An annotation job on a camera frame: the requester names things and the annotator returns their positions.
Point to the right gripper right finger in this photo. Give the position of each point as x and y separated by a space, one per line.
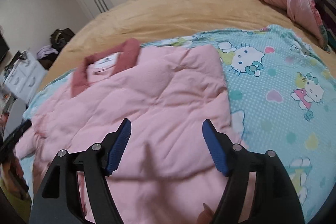
258 190

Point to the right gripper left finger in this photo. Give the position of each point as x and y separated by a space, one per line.
58 198

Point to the pink quilted jacket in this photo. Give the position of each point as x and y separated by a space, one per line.
166 174

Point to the green sleeved left forearm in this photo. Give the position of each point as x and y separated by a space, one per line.
21 206

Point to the lavender clothes pile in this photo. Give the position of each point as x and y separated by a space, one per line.
45 51

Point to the left hand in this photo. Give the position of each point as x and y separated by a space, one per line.
12 174

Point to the right hand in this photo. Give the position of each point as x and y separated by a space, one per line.
206 215

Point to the white drawer dresser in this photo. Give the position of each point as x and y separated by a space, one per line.
25 77

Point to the Hello Kitty blue blanket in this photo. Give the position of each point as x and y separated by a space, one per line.
281 95

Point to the black bag on floor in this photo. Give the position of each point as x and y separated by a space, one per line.
60 38

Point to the tan bed sheet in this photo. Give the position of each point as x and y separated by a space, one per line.
152 20

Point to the black wall television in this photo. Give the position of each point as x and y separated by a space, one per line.
4 48

